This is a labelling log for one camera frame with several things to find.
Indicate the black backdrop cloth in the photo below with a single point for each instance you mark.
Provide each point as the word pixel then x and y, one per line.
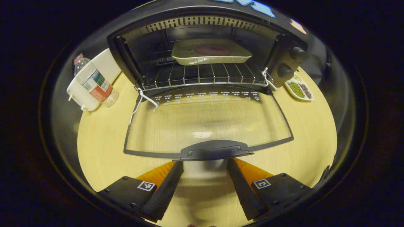
pixel 317 56

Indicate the cream square plate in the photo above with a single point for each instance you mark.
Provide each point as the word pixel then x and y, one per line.
pixel 211 60

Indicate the white divided dish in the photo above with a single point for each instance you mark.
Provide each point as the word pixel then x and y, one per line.
pixel 292 91

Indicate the black electric oven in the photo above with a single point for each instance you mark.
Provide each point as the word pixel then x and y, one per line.
pixel 284 63

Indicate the metal oven rack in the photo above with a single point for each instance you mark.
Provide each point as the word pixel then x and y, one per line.
pixel 202 75

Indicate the pink meat slice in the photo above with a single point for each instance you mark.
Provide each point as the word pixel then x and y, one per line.
pixel 213 49

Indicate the red beans heap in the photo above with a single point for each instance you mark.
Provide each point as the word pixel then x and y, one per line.
pixel 306 91

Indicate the white toaster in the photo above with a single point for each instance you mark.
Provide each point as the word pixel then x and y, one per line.
pixel 104 63

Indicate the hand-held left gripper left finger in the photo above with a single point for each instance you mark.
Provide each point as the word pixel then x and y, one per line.
pixel 165 192

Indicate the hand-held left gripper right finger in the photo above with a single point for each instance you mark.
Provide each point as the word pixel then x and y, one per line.
pixel 243 189

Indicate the green beans heap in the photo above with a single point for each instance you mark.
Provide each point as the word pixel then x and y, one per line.
pixel 296 89

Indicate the clear plastic bottle red label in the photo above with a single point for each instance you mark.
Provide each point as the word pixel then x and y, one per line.
pixel 93 82

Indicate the yellow beans heap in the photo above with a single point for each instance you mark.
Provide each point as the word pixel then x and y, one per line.
pixel 297 77

